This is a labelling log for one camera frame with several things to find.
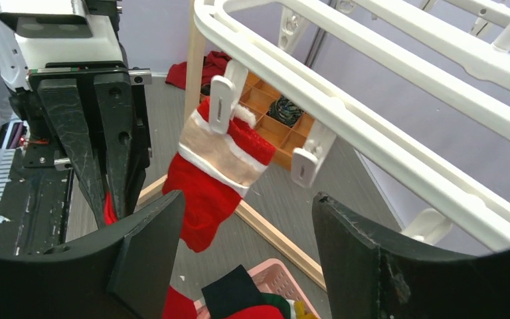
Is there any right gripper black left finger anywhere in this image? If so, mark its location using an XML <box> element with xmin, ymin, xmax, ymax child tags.
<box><xmin>43</xmin><ymin>190</ymin><xmax>187</xmax><ymax>319</ymax></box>

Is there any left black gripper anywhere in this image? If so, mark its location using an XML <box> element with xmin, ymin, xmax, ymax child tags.
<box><xmin>27</xmin><ymin>62</ymin><xmax>151</xmax><ymax>229</ymax></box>

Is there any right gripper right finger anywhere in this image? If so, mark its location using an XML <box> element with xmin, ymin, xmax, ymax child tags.
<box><xmin>312</xmin><ymin>192</ymin><xmax>475</xmax><ymax>318</ymax></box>

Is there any red santa sock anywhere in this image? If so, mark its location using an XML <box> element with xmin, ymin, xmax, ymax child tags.
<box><xmin>161</xmin><ymin>98</ymin><xmax>276</xmax><ymax>253</ymax></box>
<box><xmin>107</xmin><ymin>191</ymin><xmax>185</xmax><ymax>318</ymax></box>

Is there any white plastic clip hanger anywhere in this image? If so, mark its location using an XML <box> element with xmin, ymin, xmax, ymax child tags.
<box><xmin>192</xmin><ymin>1</ymin><xmax>510</xmax><ymax>251</ymax></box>

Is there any pink plastic basket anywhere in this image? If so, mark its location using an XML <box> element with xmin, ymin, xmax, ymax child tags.
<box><xmin>195</xmin><ymin>259</ymin><xmax>319</xmax><ymax>318</ymax></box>

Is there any red sock in basket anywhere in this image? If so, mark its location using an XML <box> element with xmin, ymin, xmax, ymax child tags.
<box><xmin>226</xmin><ymin>305</ymin><xmax>284</xmax><ymax>319</ymax></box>

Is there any black sock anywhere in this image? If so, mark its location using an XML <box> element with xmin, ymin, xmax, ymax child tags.
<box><xmin>201</xmin><ymin>265</ymin><xmax>265</xmax><ymax>319</ymax></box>

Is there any red cloth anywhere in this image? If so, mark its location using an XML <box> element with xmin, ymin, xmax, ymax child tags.
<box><xmin>165</xmin><ymin>51</ymin><xmax>232</xmax><ymax>90</ymax></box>

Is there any wooden compartment tray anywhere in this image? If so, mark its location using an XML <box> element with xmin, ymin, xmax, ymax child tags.
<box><xmin>240</xmin><ymin>72</ymin><xmax>314</xmax><ymax>170</ymax></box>

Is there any rolled dark green sock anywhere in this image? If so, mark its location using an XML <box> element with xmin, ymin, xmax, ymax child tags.
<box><xmin>266</xmin><ymin>95</ymin><xmax>303</xmax><ymax>128</ymax></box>

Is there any wooden drying rack frame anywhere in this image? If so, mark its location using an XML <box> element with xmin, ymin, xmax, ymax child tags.
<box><xmin>139</xmin><ymin>59</ymin><xmax>325</xmax><ymax>288</ymax></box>

